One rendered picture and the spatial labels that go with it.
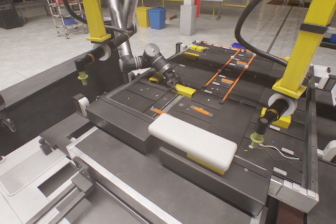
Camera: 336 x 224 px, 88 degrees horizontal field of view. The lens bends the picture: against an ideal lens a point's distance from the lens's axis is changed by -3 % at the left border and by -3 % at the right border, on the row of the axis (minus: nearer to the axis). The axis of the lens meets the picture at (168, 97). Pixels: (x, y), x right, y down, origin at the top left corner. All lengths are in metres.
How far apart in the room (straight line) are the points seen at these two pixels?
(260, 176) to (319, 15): 0.55
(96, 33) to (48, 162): 0.78
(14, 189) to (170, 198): 0.80
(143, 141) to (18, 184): 0.71
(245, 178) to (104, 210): 0.68
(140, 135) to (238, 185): 0.45
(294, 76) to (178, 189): 0.59
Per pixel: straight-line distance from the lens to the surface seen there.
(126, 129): 0.90
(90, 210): 1.09
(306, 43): 0.64
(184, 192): 0.82
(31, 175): 1.26
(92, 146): 1.03
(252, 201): 0.75
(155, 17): 7.03
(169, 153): 0.78
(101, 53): 0.90
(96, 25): 0.88
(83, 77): 0.84
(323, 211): 1.13
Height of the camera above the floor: 1.71
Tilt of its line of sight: 35 degrees down
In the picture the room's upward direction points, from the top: straight up
